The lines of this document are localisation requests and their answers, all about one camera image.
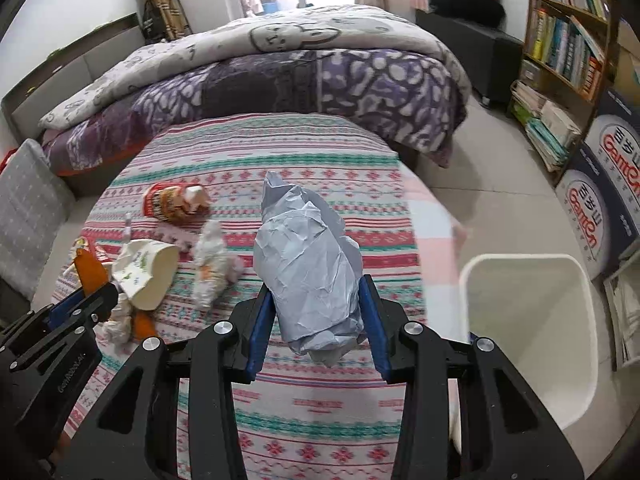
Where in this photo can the grey paper ball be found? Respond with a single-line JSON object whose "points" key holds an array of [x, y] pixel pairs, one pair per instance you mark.
{"points": [[310, 270]]}

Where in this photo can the black cabinet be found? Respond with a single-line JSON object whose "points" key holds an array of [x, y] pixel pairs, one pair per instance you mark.
{"points": [[475, 55]]}

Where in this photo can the black bag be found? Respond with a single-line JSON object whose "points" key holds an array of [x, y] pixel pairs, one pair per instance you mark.
{"points": [[152, 22]]}

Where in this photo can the grey bed headboard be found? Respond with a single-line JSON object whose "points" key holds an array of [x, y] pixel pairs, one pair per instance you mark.
{"points": [[50, 80]]}

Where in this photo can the brown cardboard box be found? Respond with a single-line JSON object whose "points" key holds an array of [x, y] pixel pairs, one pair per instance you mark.
{"points": [[629, 60]]}

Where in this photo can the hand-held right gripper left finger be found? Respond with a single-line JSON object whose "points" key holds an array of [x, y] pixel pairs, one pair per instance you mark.
{"points": [[257, 332]]}

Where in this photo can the crushed paper cup green print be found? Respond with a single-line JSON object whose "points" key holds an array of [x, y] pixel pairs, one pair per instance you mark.
{"points": [[150, 270]]}

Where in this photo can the white straw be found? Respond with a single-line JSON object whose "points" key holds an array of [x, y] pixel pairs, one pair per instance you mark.
{"points": [[128, 227]]}

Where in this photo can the orange wrapper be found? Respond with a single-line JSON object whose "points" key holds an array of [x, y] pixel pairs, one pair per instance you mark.
{"points": [[90, 272]]}

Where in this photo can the wooden bookshelf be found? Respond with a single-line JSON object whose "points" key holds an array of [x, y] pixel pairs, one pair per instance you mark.
{"points": [[565, 8]]}

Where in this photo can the blue and white cardboard box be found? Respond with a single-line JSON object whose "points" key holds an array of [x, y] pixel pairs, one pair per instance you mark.
{"points": [[620, 175], [577, 220]]}

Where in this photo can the orange bed sheet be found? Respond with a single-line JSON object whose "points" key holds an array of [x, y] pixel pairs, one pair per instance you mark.
{"points": [[95, 162]]}

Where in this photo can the white plastic waste bin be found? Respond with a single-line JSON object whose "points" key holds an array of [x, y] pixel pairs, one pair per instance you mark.
{"points": [[530, 335]]}

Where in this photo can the pile of magazines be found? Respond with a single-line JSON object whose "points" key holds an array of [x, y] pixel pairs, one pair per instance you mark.
{"points": [[625, 315]]}

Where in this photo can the stack of flat books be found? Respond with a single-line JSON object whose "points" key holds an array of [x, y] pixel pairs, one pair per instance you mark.
{"points": [[545, 120]]}

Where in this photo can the red and white wrapper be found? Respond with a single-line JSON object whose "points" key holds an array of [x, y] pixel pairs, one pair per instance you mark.
{"points": [[95, 249]]}

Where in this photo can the grey cushion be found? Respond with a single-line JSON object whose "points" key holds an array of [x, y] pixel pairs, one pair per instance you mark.
{"points": [[30, 210]]}

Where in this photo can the striped patterned tablecloth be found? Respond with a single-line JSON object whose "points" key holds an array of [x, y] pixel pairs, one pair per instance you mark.
{"points": [[300, 160]]}

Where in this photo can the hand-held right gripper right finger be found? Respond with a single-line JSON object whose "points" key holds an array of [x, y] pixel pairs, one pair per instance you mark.
{"points": [[372, 332]]}

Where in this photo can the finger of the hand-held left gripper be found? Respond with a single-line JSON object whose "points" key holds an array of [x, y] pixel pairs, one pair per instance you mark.
{"points": [[100, 302]]}

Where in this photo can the purple and cream quilt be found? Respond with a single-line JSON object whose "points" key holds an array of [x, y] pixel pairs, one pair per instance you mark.
{"points": [[300, 75]]}

